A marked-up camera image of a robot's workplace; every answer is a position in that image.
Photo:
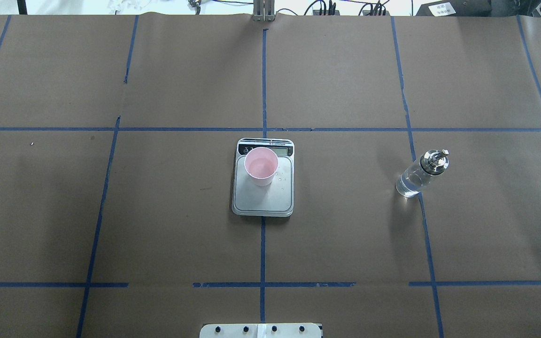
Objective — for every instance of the pink plastic cup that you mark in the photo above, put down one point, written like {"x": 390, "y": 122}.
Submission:
{"x": 261, "y": 164}

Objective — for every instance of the clear glass sauce bottle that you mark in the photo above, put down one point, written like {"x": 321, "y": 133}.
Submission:
{"x": 422, "y": 172}

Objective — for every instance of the silver digital kitchen scale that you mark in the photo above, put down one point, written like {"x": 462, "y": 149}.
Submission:
{"x": 275, "y": 199}

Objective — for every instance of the white mounting pillar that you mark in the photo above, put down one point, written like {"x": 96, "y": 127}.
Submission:
{"x": 262, "y": 330}

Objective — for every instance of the aluminium frame post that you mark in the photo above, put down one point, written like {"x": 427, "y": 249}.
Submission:
{"x": 264, "y": 10}

